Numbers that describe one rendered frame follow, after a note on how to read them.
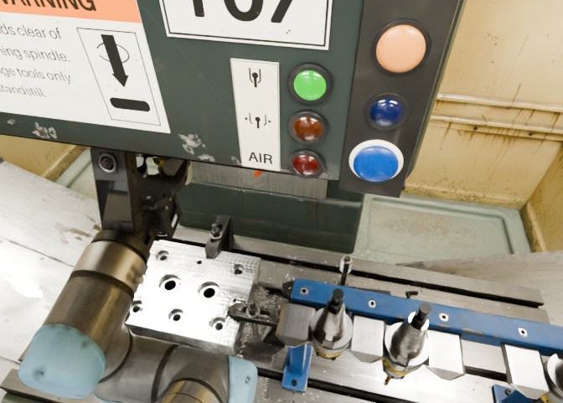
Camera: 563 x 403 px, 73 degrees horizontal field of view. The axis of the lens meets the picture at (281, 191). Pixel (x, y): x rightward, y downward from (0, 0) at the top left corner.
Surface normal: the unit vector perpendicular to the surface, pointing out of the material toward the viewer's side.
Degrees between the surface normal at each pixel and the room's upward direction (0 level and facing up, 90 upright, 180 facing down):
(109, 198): 64
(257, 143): 90
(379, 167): 89
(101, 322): 52
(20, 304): 24
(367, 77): 90
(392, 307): 0
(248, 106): 90
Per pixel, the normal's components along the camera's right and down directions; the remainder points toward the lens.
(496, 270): -0.44, -0.70
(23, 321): 0.40, -0.58
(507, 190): -0.22, 0.69
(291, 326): -0.01, -0.71
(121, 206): -0.16, 0.31
